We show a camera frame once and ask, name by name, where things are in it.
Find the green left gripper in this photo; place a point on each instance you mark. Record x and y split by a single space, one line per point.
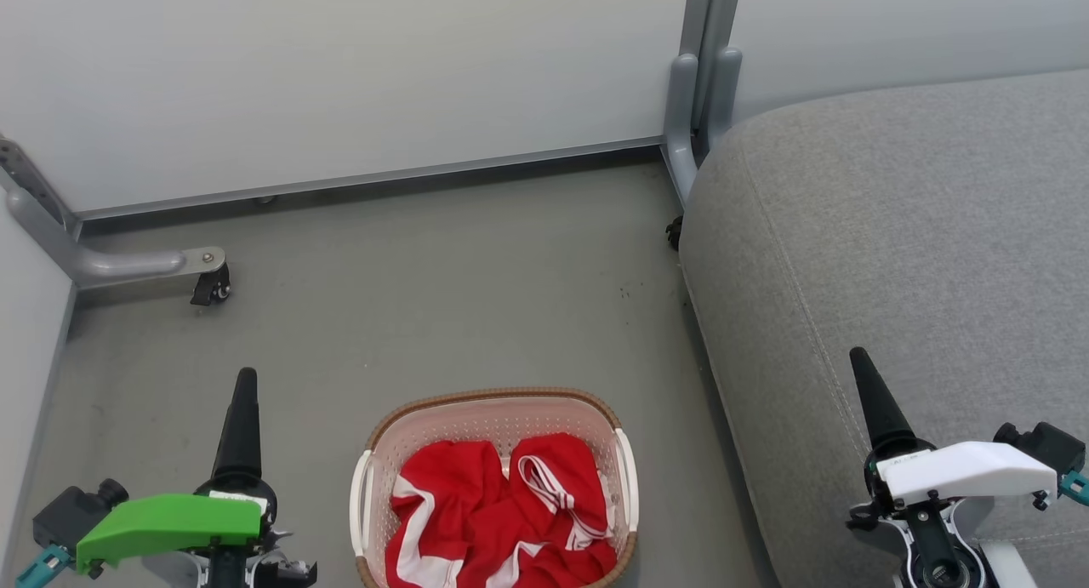
170 520

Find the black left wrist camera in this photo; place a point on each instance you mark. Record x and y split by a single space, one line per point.
68 516

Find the grey fabric sofa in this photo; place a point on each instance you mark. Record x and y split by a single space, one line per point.
893 231

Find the black caster wheel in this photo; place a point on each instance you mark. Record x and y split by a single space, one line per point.
675 232
208 288

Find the beige plastic laundry basket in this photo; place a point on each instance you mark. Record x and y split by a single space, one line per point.
476 418

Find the red garment striped white collar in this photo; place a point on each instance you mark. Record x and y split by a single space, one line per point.
572 453

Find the red garment white panels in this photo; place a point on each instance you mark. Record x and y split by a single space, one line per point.
451 486

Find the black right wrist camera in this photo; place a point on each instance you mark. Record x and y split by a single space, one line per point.
1046 448

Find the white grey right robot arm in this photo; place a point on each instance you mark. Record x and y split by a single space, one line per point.
936 562

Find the grey metal partition foot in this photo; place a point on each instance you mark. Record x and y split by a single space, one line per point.
111 266

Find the grey metal partition posts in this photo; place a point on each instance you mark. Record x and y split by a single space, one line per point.
681 103

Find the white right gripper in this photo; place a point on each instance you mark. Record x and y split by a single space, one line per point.
961 470

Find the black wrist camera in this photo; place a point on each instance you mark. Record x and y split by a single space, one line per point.
1046 448
68 516

